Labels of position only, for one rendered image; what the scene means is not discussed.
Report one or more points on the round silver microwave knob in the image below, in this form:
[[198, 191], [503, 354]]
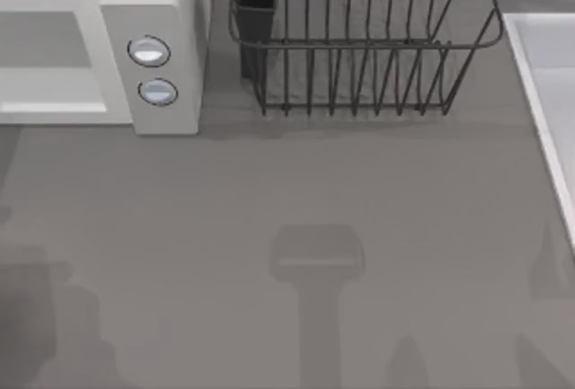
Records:
[[148, 51], [157, 91]]

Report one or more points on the microwave oven door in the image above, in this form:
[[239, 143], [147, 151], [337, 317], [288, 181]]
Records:
[[54, 88]]

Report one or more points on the white sink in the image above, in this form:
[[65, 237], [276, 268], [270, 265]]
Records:
[[545, 70]]

